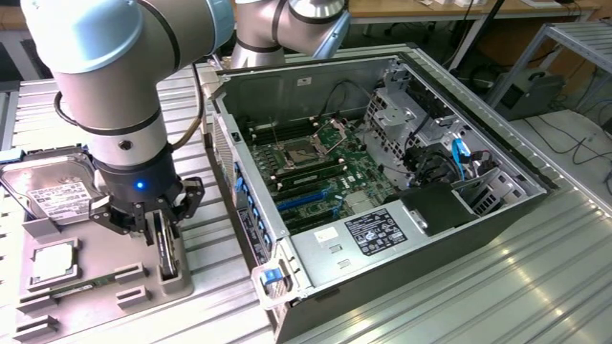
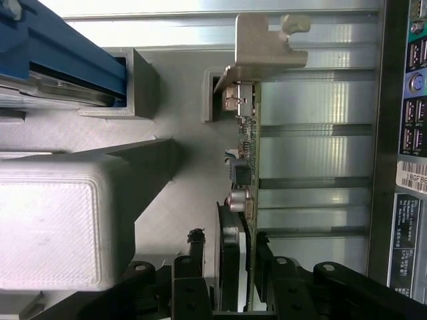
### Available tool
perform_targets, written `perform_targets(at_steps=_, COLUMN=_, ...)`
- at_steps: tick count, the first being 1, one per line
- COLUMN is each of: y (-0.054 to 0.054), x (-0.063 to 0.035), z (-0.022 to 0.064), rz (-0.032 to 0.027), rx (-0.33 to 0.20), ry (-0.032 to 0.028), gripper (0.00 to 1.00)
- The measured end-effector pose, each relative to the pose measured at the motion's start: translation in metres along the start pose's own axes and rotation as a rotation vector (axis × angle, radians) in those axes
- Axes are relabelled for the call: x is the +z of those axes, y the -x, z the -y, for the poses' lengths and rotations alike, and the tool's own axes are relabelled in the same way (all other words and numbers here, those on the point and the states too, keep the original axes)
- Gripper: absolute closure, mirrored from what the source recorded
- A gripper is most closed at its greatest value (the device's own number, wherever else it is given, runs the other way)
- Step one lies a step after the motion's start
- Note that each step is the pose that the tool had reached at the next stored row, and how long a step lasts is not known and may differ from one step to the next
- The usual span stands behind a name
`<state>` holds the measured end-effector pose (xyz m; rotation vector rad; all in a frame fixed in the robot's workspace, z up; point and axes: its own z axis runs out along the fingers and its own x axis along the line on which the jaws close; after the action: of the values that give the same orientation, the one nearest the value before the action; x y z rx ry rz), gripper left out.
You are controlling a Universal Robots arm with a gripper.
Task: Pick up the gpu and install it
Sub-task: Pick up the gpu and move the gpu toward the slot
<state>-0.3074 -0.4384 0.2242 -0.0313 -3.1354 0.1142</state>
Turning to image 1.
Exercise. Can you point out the green RAM stick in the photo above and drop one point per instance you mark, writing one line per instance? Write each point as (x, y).
(76, 289)

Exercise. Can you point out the grey metal shelf frame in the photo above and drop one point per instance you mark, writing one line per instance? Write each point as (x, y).
(573, 36)

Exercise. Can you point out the wooden desk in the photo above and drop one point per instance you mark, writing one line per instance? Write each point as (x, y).
(9, 18)
(406, 9)

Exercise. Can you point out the blue disk carrier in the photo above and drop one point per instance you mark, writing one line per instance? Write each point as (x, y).
(9, 156)

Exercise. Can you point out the small silver disk bay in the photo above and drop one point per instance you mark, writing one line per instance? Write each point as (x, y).
(492, 190)

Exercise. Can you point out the thin locking lever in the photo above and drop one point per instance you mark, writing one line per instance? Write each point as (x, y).
(276, 138)

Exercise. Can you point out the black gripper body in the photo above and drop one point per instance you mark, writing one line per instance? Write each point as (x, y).
(142, 179)

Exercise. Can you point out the white warning sticker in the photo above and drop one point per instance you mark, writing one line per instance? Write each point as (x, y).
(304, 81)

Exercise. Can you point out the perforated silver drive cage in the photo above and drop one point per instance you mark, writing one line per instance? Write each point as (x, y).
(389, 118)

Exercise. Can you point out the silver finned heatsink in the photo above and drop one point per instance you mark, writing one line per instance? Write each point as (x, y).
(361, 202)

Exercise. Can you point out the open grey PC case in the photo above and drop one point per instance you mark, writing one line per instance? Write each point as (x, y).
(429, 272)

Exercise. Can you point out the white side table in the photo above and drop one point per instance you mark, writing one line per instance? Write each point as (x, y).
(540, 150)

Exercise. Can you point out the metal socket cover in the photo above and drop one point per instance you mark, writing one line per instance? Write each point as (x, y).
(330, 135)

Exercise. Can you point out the blue case latch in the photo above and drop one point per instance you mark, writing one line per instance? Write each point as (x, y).
(269, 277)

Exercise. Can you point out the silver hard disk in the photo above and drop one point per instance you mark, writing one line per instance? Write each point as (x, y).
(42, 186)

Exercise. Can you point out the black graphics card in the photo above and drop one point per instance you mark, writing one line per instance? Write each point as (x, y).
(164, 251)

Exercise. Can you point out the long black expansion slot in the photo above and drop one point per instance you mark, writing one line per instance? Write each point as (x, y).
(301, 194)
(310, 217)

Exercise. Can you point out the black box device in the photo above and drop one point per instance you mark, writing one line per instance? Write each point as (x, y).
(530, 96)

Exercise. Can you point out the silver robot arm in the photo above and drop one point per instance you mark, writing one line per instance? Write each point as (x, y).
(109, 89)

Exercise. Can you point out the grey parts rack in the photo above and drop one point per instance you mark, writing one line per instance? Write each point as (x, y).
(94, 272)

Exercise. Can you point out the CPU socket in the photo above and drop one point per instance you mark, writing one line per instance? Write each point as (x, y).
(298, 156)

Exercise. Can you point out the green motherboard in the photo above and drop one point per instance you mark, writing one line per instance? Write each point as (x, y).
(356, 172)

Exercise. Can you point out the silver CPU chip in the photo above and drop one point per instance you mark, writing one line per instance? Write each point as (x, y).
(53, 261)

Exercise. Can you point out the silver power supply unit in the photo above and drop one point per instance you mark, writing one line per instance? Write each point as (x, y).
(325, 258)

